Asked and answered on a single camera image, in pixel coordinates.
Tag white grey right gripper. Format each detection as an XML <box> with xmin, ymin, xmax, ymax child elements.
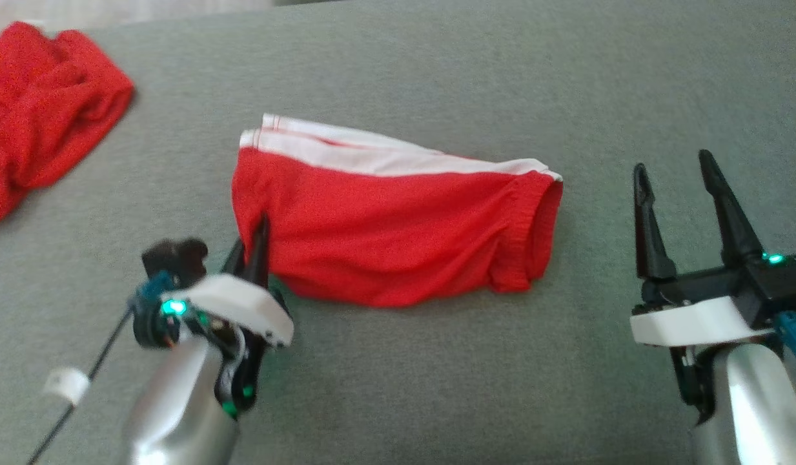
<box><xmin>630</xmin><ymin>150</ymin><xmax>776</xmax><ymax>424</ymax></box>

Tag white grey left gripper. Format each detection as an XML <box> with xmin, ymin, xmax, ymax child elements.
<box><xmin>132</xmin><ymin>216</ymin><xmax>294</xmax><ymax>417</ymax></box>

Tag red shorts with white stripes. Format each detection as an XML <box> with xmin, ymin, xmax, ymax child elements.
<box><xmin>231</xmin><ymin>114</ymin><xmax>564</xmax><ymax>308</ymax></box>

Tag red basketball jersey number 23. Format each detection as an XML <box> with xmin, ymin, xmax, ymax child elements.
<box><xmin>0</xmin><ymin>21</ymin><xmax>136</xmax><ymax>227</ymax></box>

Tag wide grey sofa chaise seat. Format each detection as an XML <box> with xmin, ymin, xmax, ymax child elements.
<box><xmin>0</xmin><ymin>0</ymin><xmax>796</xmax><ymax>465</ymax></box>

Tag blue left camera cable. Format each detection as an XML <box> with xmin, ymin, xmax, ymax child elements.
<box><xmin>130</xmin><ymin>271</ymin><xmax>177</xmax><ymax>312</ymax></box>

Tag thin black cable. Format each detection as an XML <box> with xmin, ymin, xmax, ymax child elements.
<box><xmin>26</xmin><ymin>309</ymin><xmax>134</xmax><ymax>465</ymax></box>

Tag white cable clip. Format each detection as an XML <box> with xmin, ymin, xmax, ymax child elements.
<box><xmin>44</xmin><ymin>367</ymin><xmax>90</xmax><ymax>407</ymax></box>

